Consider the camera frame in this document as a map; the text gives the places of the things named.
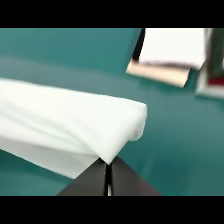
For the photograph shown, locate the white T-shirt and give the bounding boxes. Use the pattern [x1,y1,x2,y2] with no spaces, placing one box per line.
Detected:
[0,77,148,180]

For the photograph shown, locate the beige folded garment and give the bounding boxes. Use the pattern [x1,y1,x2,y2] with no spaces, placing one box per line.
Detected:
[126,59,192,89]

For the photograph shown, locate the red folded garment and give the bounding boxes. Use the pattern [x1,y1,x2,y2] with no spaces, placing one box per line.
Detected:
[206,76,224,86]

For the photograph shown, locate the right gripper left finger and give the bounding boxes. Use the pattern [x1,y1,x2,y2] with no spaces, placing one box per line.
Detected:
[57,158,108,197]

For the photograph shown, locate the dark green folded garment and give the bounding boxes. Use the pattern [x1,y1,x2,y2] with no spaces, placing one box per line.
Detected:
[207,28,224,78]

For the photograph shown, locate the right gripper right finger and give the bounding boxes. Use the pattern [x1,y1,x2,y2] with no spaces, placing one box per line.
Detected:
[110,156,163,197]

